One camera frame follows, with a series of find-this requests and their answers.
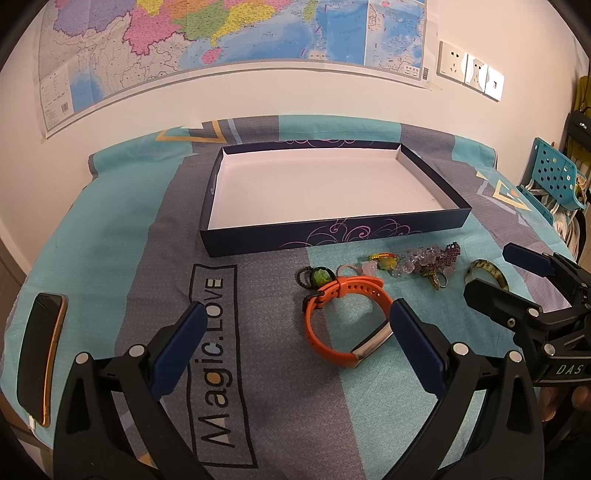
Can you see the blue perforated plastic basket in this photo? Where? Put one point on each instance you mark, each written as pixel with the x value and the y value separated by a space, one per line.
pixel 555 186

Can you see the right human hand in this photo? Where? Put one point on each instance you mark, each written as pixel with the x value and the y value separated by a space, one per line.
pixel 549 401

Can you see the teal grey bed sheet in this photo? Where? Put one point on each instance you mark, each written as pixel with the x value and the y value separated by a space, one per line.
pixel 256 402

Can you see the white wall socket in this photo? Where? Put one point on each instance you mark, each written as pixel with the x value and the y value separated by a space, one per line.
pixel 452 62

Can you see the yellow hanging clothes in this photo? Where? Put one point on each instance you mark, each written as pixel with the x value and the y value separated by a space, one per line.
pixel 578 123

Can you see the navy shallow cardboard box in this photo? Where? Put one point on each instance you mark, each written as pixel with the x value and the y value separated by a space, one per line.
pixel 271 196

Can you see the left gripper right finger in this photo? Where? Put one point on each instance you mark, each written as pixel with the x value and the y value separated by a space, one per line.
pixel 507 439

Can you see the orange smart band watch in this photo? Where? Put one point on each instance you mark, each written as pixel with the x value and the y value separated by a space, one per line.
pixel 348 319

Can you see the colourful wall map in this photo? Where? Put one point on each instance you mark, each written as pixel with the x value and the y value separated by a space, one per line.
pixel 90 54

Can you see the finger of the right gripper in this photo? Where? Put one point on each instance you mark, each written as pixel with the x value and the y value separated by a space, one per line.
pixel 571 280
pixel 519 315

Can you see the black smartphone gold edge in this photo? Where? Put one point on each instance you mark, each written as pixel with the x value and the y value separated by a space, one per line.
pixel 37 355

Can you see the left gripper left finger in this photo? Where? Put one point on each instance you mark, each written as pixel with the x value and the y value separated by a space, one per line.
pixel 90 441

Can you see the tortoiseshell bangle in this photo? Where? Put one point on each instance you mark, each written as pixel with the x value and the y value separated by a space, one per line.
pixel 486 266

